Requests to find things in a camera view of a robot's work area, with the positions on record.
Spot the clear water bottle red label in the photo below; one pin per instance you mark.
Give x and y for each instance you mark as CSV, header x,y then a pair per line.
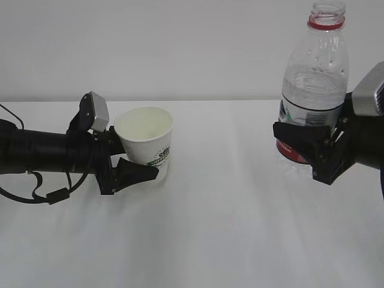
x,y
316,76

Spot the white paper cup green logo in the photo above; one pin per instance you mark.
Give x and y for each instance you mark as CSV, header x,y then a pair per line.
x,y
146,135

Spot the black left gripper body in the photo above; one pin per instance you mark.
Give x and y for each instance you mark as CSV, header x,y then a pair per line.
x,y
102,164

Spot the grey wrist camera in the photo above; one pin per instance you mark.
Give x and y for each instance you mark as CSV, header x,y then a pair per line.
x,y
93,113
367,97

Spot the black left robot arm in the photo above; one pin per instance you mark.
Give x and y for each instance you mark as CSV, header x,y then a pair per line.
x,y
73,152

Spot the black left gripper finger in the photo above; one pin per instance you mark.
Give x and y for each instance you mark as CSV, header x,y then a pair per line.
x,y
115,144
128,173

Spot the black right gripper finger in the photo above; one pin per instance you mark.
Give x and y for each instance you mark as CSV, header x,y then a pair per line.
x,y
299,144
347,110

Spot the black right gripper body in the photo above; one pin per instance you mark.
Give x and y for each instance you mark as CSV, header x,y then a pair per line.
x,y
356,140

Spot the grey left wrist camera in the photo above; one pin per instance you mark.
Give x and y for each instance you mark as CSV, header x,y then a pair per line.
x,y
93,113

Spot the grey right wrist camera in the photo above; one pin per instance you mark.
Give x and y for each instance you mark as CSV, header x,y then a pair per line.
x,y
367,97

